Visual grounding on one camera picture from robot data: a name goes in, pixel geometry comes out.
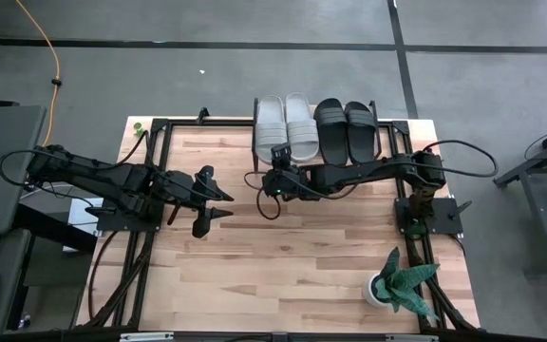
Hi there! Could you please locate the black metal table frame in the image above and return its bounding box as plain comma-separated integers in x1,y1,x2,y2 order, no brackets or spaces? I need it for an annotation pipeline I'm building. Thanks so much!
77,104,481,333

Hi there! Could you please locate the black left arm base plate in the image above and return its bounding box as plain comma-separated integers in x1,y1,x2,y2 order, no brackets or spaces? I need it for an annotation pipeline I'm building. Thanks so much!
85,189,165,233

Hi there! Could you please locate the black stand beside table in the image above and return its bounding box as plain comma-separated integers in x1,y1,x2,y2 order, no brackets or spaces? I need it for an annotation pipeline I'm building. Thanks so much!
11,203,99,253

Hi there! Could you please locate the grey slide sandal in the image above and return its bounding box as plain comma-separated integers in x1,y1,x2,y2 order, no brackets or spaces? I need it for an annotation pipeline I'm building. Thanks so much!
253,94,290,165
284,91,321,163

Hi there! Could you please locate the green plant in white pot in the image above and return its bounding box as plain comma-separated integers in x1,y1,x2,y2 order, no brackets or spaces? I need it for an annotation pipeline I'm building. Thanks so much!
362,246,441,320

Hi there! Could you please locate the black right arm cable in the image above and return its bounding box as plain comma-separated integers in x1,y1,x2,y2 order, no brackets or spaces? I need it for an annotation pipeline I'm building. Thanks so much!
423,139,500,180

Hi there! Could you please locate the white box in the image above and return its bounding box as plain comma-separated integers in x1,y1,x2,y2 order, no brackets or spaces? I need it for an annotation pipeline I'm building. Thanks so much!
62,197,102,253

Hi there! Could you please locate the black slide sandal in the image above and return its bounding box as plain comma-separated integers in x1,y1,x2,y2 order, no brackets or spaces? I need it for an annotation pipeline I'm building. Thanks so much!
344,100,379,165
312,97,349,167

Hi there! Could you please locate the silver table edge bracket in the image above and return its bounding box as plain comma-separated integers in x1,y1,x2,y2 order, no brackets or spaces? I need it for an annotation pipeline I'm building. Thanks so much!
119,332,175,342
385,333,440,342

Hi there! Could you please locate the yellow cable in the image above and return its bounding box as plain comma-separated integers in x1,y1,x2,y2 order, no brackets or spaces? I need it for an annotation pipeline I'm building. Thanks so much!
15,0,62,148

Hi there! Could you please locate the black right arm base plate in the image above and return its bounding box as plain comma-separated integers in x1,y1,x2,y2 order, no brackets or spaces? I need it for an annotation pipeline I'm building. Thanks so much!
395,197,464,237

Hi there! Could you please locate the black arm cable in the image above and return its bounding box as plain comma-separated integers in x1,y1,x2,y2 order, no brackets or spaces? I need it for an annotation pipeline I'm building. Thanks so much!
0,149,42,189
423,139,500,180

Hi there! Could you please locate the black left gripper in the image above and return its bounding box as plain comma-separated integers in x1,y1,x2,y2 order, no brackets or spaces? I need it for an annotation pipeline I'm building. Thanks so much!
159,164,236,240

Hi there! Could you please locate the brown cable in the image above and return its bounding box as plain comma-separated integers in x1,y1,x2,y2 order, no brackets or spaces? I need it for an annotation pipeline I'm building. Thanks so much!
87,230,119,320

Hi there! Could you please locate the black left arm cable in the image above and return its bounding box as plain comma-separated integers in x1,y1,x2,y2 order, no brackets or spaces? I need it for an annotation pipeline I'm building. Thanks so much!
0,149,42,189

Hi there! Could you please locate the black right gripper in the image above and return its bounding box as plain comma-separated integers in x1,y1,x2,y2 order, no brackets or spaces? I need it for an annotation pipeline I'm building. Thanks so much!
260,142,314,200

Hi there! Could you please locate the thin right gripper cable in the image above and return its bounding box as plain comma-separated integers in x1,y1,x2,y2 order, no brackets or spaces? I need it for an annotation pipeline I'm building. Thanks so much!
243,170,283,221

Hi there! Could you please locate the wooden shelf with black legs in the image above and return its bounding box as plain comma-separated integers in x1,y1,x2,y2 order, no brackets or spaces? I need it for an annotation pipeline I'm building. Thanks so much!
252,97,382,175

